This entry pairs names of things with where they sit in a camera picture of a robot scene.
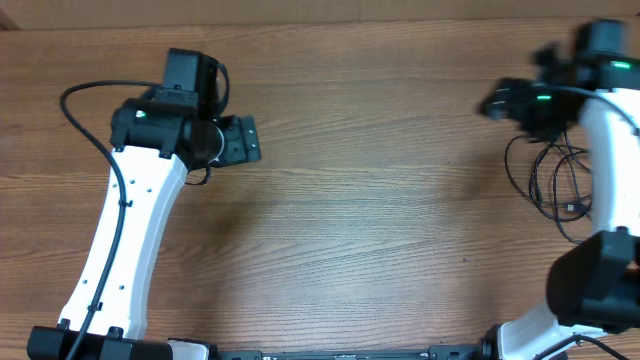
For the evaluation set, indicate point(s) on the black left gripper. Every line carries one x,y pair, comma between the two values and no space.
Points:
243,140

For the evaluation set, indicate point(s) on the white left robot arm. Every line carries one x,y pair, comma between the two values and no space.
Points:
157,139

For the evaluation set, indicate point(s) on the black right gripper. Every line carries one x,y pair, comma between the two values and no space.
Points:
516,93

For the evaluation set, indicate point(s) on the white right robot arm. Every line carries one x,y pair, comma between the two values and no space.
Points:
592,290

